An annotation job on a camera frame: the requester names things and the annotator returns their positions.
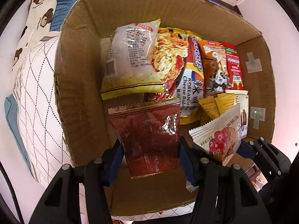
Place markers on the orange snack packet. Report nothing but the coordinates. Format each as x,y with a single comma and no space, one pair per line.
215,68

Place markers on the dark red sauce packet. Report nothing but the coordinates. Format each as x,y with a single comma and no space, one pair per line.
149,134

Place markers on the bear print pillow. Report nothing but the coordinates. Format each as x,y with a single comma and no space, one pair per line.
40,15

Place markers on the yellow Korean cheese noodle packet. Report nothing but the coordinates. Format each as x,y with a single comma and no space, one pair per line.
177,56

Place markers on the white checked bed quilt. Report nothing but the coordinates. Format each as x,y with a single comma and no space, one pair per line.
38,123

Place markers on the yellow small sachet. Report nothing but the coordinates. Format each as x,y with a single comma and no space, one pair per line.
214,106

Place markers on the translucent yellow noodle packet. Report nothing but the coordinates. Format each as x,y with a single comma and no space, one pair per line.
128,69

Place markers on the cranberry oat cookie packet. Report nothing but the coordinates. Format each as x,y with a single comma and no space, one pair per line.
221,137

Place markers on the blue milk cardboard box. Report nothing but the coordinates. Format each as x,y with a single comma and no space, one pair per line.
83,48

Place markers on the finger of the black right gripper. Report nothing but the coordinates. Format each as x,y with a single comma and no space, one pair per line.
269,159

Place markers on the red green snack packet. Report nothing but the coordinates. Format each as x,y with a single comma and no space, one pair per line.
233,66

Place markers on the white sunflower seed packet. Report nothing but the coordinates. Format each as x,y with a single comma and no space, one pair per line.
242,98

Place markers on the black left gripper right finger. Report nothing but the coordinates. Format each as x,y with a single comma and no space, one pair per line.
225,194

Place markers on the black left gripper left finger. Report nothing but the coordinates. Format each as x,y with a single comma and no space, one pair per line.
60,203

